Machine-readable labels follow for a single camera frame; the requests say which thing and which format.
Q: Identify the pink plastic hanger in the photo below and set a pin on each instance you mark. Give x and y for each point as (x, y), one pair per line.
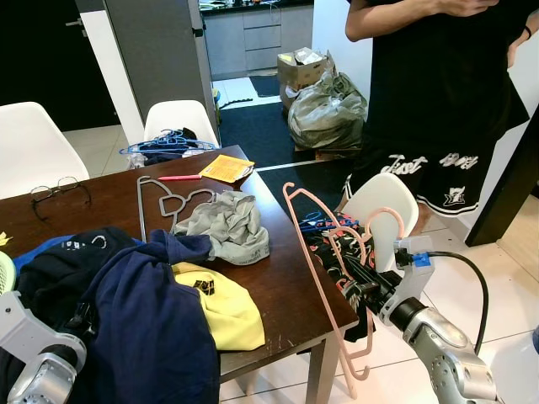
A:
(312, 268)

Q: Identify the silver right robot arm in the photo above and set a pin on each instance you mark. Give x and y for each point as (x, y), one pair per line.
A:
(446, 353)

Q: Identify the person's left forearm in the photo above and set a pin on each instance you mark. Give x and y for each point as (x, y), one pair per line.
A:
(515, 42)

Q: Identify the person's right forearm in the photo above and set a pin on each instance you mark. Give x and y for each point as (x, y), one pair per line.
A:
(379, 21)

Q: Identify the blue plastic hanger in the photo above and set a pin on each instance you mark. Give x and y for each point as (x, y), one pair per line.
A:
(324, 223)
(160, 149)

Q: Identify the black patterned garment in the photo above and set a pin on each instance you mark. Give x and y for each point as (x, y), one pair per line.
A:
(337, 252)

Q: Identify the dark brown wooden table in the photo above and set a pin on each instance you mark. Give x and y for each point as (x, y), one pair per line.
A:
(324, 370)

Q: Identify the yellow garment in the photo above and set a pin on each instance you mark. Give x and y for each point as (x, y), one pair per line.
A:
(232, 316)

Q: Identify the crumpled grey garment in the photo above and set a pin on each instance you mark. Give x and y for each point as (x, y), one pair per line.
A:
(227, 231)

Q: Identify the grey plastic garbage bag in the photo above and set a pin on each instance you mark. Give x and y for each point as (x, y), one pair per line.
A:
(328, 114)

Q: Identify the yellow paper packet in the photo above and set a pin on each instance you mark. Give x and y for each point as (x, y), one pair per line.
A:
(226, 168)

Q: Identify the black rug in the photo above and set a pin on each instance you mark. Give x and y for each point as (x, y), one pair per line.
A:
(261, 130)

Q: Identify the person in black clothes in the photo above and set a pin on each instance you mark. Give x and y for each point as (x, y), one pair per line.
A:
(438, 93)

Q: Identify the pink pen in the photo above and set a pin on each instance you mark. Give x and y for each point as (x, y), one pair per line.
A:
(178, 178)

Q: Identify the navy blue garment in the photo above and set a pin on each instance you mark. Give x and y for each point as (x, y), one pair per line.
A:
(152, 328)

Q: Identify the small dark doormat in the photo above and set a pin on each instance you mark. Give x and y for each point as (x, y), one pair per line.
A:
(265, 86)

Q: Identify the small black garment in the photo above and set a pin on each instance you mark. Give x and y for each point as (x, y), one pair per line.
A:
(181, 135)

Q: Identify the grey drawer cabinet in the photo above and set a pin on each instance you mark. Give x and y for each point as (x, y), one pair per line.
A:
(253, 38)

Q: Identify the black hoodie with white print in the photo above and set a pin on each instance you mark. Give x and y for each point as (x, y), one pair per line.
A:
(50, 286)

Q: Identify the grey door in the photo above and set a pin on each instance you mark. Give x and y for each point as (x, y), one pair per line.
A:
(156, 50)

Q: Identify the thin-rimmed eyeglasses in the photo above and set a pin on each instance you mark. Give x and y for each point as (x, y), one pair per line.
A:
(61, 189)

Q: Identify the bright blue garment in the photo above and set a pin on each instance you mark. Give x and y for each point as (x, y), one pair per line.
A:
(29, 257)

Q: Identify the black door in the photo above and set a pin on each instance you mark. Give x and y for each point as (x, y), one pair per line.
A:
(42, 59)

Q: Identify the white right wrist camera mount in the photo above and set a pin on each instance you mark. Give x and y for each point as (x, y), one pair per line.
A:
(414, 278)

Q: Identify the black frame post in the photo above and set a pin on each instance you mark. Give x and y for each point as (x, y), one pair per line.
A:
(505, 185)

